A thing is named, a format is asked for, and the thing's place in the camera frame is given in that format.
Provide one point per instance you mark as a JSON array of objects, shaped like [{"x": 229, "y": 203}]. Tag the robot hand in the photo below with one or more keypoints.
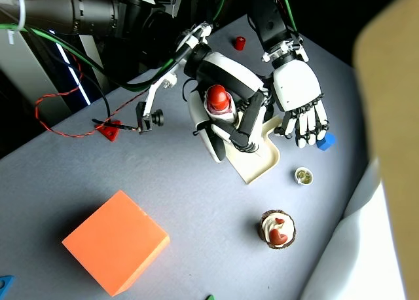
[
  {"x": 226, "y": 67},
  {"x": 294, "y": 84}
]

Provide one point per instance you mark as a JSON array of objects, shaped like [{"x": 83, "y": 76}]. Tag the cream plastic dustpan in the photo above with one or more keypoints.
[{"x": 258, "y": 169}]

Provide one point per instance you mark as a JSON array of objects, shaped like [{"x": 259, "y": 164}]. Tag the small red cylinder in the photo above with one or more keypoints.
[{"x": 239, "y": 44}]

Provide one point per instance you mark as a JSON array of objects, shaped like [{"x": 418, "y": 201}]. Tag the blue cube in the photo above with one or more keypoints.
[{"x": 329, "y": 143}]

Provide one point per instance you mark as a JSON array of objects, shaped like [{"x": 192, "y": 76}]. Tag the small bowl of green soup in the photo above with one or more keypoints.
[{"x": 304, "y": 176}]

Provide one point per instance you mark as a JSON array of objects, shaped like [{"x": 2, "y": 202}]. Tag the white spoon in soup bowl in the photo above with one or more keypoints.
[{"x": 298, "y": 179}]

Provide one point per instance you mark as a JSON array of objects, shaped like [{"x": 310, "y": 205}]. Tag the blurred tan panel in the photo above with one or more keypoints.
[{"x": 393, "y": 116}]

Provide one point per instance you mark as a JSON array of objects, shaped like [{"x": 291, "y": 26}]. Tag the red triangular block with holes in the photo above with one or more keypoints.
[{"x": 110, "y": 131}]

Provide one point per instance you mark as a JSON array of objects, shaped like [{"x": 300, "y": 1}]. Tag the toy cupcake with red hearts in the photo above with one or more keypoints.
[{"x": 276, "y": 229}]

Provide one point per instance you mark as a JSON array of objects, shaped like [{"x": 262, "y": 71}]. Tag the white light strip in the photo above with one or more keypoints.
[{"x": 73, "y": 75}]

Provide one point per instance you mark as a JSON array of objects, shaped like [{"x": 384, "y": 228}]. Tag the grey table cloth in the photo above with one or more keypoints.
[{"x": 196, "y": 231}]

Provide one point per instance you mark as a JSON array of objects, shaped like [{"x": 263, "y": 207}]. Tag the white backdrop sheet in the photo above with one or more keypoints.
[{"x": 360, "y": 247}]

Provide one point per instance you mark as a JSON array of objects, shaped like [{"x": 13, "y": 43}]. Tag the orange block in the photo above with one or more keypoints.
[{"x": 114, "y": 244}]

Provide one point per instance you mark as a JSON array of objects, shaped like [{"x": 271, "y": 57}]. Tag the green block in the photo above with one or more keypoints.
[{"x": 210, "y": 297}]

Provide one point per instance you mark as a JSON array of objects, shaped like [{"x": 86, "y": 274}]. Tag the blue shape block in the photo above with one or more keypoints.
[{"x": 6, "y": 283}]

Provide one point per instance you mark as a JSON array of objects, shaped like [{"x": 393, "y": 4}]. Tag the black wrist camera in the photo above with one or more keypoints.
[{"x": 157, "y": 117}]

